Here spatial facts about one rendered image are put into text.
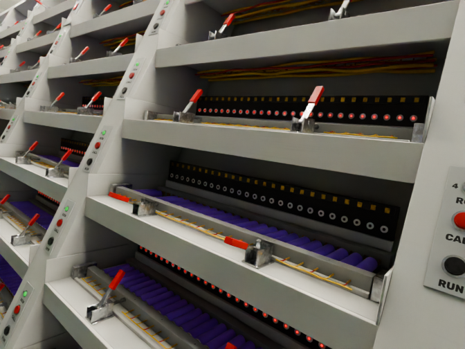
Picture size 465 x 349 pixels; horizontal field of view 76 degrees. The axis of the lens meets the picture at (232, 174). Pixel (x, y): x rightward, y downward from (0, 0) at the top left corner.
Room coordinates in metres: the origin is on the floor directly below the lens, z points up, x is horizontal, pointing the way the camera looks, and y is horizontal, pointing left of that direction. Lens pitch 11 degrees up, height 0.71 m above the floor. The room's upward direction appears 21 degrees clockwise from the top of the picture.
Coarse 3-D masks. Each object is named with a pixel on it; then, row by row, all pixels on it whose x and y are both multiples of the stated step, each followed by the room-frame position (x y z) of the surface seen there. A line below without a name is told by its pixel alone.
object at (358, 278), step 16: (128, 192) 0.67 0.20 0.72; (160, 208) 0.60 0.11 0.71; (176, 208) 0.56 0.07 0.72; (208, 224) 0.51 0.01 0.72; (224, 224) 0.49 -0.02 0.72; (240, 240) 0.46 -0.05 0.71; (272, 240) 0.44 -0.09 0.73; (288, 256) 0.42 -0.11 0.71; (304, 256) 0.40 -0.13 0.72; (320, 256) 0.39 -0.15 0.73; (320, 272) 0.39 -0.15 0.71; (336, 272) 0.37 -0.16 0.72; (352, 272) 0.36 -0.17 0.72; (368, 272) 0.36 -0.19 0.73; (368, 288) 0.35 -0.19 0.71
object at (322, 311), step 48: (96, 192) 0.69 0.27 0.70; (192, 192) 0.72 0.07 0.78; (144, 240) 0.55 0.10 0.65; (192, 240) 0.47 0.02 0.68; (384, 240) 0.45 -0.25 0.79; (240, 288) 0.41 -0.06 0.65; (288, 288) 0.36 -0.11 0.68; (336, 288) 0.37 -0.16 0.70; (384, 288) 0.29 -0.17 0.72; (336, 336) 0.33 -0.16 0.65
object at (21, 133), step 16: (96, 0) 1.15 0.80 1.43; (80, 16) 1.14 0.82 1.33; (64, 48) 1.14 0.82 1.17; (80, 48) 1.18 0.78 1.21; (96, 48) 1.22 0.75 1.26; (112, 48) 1.27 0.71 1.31; (48, 80) 1.14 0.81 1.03; (64, 80) 1.18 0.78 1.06; (80, 80) 1.22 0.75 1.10; (32, 96) 1.13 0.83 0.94; (48, 96) 1.16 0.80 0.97; (64, 96) 1.20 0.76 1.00; (80, 96) 1.25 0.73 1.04; (16, 112) 1.17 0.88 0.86; (16, 128) 1.13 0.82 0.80; (32, 128) 1.17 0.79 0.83; (48, 128) 1.21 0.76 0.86; (16, 144) 1.15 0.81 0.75; (32, 144) 1.19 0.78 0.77; (48, 144) 1.23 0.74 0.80; (0, 176) 1.15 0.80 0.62
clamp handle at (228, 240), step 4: (224, 240) 0.36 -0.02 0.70; (228, 240) 0.35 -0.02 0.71; (232, 240) 0.35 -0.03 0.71; (236, 240) 0.36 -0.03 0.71; (256, 240) 0.41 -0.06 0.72; (232, 244) 0.35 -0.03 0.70; (236, 244) 0.36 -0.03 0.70; (240, 244) 0.36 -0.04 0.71; (244, 244) 0.37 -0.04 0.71; (256, 244) 0.41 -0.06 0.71; (260, 244) 0.40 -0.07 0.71; (240, 248) 0.37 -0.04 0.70; (244, 248) 0.37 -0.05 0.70; (248, 248) 0.38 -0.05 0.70; (252, 248) 0.39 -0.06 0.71; (256, 248) 0.40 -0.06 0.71; (260, 248) 0.41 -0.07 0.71
